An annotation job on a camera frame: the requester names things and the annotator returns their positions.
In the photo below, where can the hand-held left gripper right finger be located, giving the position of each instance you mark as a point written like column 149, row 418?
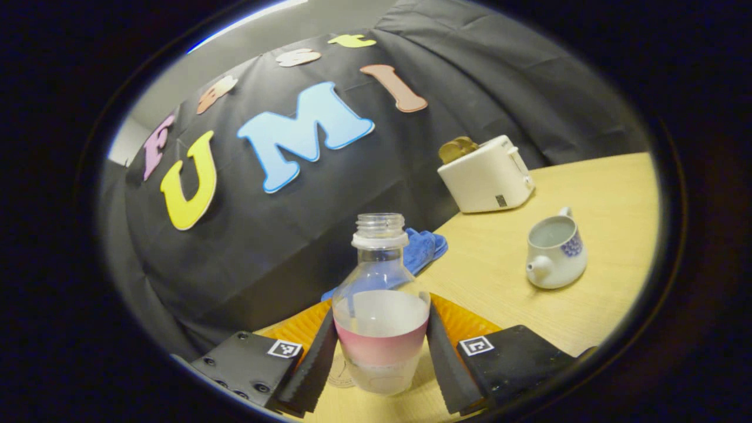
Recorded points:
column 449, row 364

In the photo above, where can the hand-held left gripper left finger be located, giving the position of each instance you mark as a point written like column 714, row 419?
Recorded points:
column 311, row 364

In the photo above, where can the clear water bottle pink label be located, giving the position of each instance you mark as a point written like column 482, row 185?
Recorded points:
column 380, row 329

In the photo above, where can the white blue-flowered teacup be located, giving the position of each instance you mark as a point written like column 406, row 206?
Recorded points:
column 555, row 264

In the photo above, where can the folded blue towel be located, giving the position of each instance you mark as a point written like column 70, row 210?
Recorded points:
column 424, row 249

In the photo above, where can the cream toaster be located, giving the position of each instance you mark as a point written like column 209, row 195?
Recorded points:
column 487, row 179

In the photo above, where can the brown toast slice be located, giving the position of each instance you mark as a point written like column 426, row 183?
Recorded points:
column 467, row 143
column 451, row 153

